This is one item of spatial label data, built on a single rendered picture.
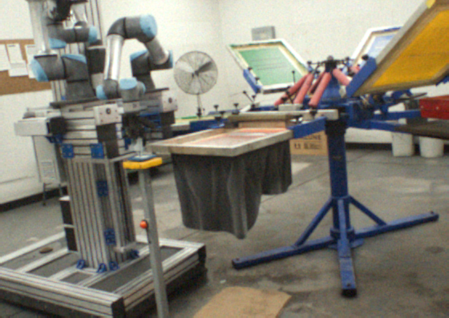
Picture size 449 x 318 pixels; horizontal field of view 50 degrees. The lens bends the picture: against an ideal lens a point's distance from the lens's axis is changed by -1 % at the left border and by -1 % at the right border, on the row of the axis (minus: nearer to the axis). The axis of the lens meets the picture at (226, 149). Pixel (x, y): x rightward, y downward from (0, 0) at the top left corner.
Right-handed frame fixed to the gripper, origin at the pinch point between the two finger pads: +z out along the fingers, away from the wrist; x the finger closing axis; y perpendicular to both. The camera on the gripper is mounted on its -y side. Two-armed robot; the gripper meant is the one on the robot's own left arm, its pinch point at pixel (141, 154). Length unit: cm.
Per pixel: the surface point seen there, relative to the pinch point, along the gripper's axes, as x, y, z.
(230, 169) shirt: 29.9, -27.1, 11.8
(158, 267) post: 2, 1, 55
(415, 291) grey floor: 83, -112, 98
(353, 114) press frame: 38, -138, 1
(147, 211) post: 1.5, 2.0, 27.3
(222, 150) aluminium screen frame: 35.2, -17.2, 0.5
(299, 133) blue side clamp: 42, -69, 2
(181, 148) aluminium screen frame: 9.1, -17.2, 0.5
